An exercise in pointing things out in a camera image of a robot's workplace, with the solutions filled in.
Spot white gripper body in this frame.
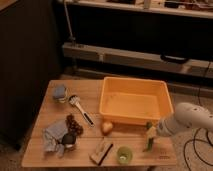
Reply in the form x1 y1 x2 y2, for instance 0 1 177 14
157 116 175 136

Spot brown grape bunch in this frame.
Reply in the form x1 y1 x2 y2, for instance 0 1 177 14
66 114 83 136

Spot yellow potato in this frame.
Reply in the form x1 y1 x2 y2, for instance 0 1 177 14
101 121 113 135

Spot metal pole stand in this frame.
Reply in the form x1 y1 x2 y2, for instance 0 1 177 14
63 0 76 45

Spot long grey case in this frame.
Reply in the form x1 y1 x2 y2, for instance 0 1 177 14
62 42 213 79

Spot dark avocado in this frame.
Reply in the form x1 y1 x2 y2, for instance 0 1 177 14
62 134 76 148

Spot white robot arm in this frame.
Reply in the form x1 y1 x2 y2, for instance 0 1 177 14
146 102 213 138

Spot green cup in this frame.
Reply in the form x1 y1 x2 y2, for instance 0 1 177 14
116 146 133 165

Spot grey crumpled cloth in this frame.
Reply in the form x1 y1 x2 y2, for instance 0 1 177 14
43 120 68 158

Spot black cables on floor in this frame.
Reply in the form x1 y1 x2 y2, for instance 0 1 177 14
182 61 213 168

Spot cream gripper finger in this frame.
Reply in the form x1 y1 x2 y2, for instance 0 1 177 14
146 127 157 139

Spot wooden block brush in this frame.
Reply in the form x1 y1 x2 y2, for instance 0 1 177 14
89 139 113 166

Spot yellow plastic bin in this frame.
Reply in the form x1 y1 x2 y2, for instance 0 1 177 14
99 77 174 125

